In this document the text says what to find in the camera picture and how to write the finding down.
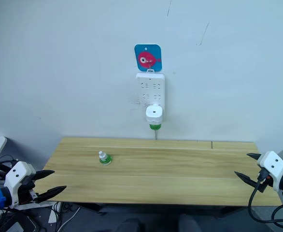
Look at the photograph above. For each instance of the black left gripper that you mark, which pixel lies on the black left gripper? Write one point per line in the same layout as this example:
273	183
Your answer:
25	189

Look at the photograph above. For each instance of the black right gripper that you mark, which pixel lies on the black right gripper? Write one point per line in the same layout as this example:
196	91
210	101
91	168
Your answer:
264	181

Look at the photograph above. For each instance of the green capped liquid bottle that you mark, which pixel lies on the green capped liquid bottle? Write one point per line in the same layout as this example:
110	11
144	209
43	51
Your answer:
104	158

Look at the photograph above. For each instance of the white mosquito repellent heater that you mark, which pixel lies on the white mosquito repellent heater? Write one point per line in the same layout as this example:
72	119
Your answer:
153	113

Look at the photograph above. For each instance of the wooden table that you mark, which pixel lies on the wooden table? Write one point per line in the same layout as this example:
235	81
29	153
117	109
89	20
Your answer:
156	169

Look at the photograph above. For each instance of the white power strip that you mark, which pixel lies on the white power strip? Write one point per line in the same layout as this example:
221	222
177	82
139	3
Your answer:
149	88

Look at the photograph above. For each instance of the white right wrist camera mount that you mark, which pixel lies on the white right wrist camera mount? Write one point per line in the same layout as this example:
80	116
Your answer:
273	164

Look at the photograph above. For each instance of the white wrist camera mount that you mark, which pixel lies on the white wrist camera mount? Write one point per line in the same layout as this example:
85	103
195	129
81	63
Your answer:
18	177
273	164

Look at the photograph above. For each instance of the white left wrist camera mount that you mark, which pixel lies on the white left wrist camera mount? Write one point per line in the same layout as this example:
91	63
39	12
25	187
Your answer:
18	177

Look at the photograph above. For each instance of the blue fish wall hook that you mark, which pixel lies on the blue fish wall hook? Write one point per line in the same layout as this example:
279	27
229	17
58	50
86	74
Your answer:
148	57

